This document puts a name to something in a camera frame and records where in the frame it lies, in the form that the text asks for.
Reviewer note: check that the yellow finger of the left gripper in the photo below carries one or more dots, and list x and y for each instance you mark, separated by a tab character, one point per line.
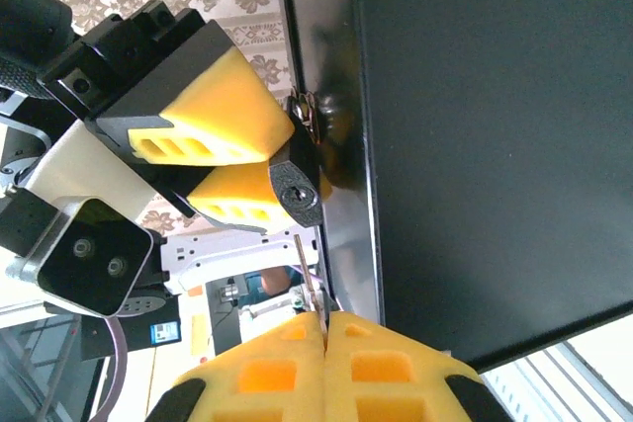
222	101
232	194

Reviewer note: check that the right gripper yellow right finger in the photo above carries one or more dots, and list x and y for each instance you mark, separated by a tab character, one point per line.
386	372

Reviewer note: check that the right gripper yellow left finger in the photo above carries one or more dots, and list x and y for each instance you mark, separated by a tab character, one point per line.
277	377

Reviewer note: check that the small black padlock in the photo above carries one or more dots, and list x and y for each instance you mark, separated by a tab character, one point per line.
297	194

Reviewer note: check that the small metal key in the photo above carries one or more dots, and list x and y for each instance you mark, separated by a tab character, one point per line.
307	274

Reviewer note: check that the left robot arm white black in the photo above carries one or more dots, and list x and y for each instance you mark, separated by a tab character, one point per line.
143	313

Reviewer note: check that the person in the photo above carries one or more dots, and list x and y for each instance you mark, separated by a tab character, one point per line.
277	281

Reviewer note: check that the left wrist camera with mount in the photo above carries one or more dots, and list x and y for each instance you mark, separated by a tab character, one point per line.
94	264

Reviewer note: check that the aluminium mounting rail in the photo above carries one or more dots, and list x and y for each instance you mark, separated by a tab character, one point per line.
569	387

